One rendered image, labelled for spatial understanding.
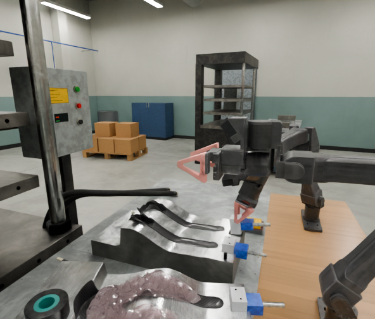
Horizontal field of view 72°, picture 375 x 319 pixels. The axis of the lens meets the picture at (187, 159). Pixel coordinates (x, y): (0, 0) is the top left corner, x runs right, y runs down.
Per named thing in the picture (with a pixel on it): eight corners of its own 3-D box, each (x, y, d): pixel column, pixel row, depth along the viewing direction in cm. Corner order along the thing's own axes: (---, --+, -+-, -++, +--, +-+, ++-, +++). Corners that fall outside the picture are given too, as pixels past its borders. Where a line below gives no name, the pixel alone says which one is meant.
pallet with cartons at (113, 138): (147, 152, 614) (146, 121, 596) (131, 161, 538) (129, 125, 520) (104, 149, 648) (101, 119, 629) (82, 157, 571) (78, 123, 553)
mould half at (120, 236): (244, 243, 99) (246, 211, 96) (232, 290, 76) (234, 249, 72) (131, 221, 116) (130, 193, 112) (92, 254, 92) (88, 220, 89)
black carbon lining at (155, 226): (226, 231, 94) (227, 207, 92) (215, 257, 79) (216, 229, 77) (142, 216, 106) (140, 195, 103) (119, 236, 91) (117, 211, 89)
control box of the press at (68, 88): (112, 308, 168) (91, 71, 132) (78, 350, 141) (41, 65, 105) (85, 299, 175) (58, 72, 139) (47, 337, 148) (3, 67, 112)
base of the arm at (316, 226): (306, 212, 107) (325, 215, 105) (302, 195, 125) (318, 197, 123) (304, 230, 109) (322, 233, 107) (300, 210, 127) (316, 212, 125)
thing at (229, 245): (266, 258, 80) (267, 243, 78) (265, 268, 75) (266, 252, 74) (224, 250, 84) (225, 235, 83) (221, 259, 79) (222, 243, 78)
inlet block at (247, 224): (271, 229, 88) (270, 214, 88) (270, 235, 84) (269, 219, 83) (233, 228, 93) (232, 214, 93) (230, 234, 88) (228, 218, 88)
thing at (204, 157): (173, 151, 58) (214, 154, 55) (184, 145, 64) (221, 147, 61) (173, 180, 59) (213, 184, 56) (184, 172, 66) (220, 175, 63)
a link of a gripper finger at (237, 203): (225, 220, 86) (237, 195, 84) (229, 213, 93) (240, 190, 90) (244, 230, 84) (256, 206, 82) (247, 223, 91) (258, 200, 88)
